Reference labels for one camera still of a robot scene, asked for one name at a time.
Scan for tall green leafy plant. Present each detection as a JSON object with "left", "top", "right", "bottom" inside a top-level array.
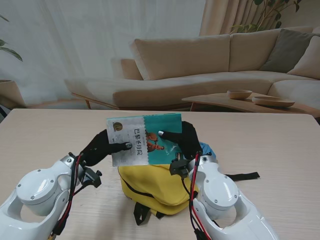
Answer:
[{"left": 231, "top": 0, "right": 303, "bottom": 33}]

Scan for light wooden planter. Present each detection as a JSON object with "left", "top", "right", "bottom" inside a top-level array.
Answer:
[{"left": 0, "top": 79, "right": 26, "bottom": 109}]

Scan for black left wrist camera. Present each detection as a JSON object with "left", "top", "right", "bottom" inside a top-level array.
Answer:
[{"left": 81, "top": 166, "right": 103, "bottom": 188}]

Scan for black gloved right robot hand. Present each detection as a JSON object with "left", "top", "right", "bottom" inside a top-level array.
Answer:
[{"left": 157, "top": 120, "right": 203, "bottom": 161}]

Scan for blue and yellow school bag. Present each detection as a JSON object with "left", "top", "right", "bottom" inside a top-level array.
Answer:
[{"left": 117, "top": 142, "right": 261, "bottom": 226}]

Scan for white sheer curtain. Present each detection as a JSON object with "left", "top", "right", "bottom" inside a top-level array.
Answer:
[{"left": 0, "top": 0, "right": 207, "bottom": 108}]

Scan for red black right arm cable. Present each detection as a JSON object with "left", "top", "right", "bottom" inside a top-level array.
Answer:
[{"left": 181, "top": 152, "right": 213, "bottom": 240}]

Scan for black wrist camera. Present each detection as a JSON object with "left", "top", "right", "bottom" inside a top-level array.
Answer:
[
  {"left": 81, "top": 166, "right": 103, "bottom": 188},
  {"left": 169, "top": 159, "right": 190, "bottom": 178}
]

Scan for red black left arm cable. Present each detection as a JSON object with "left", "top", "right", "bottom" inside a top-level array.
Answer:
[{"left": 48, "top": 152, "right": 86, "bottom": 240}]

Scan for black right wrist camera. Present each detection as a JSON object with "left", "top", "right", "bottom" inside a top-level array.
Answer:
[{"left": 169, "top": 159, "right": 190, "bottom": 178}]

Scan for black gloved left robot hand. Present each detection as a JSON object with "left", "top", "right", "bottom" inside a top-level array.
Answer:
[{"left": 79, "top": 128, "right": 133, "bottom": 167}]

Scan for wooden coffee table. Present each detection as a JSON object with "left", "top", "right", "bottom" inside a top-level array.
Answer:
[{"left": 181, "top": 91, "right": 320, "bottom": 118}]

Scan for grey cushion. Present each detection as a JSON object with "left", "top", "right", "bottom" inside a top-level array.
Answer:
[{"left": 261, "top": 28, "right": 315, "bottom": 74}]

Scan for beige sofa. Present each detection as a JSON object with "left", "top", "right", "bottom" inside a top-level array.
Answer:
[{"left": 64, "top": 24, "right": 320, "bottom": 111}]

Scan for variegated leaf plant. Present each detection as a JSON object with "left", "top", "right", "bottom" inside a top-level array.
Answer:
[{"left": 0, "top": 15, "right": 24, "bottom": 63}]

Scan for small wooden bowl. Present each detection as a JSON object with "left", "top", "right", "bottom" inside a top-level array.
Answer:
[{"left": 226, "top": 89, "right": 253, "bottom": 100}]

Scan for beige curtain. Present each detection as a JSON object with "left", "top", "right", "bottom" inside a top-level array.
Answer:
[{"left": 199, "top": 0, "right": 320, "bottom": 37}]

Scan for wide shallow wooden bowl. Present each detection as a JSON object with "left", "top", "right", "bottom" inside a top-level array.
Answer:
[{"left": 251, "top": 96, "right": 296, "bottom": 108}]

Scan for teal and white book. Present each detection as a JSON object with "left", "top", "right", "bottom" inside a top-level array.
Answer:
[{"left": 106, "top": 112, "right": 185, "bottom": 168}]

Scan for red black arm cable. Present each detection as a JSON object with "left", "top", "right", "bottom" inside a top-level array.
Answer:
[
  {"left": 181, "top": 152, "right": 213, "bottom": 240},
  {"left": 48, "top": 152, "right": 86, "bottom": 240}
]

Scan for beige cushion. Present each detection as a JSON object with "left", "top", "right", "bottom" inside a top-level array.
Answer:
[{"left": 287, "top": 35, "right": 320, "bottom": 80}]

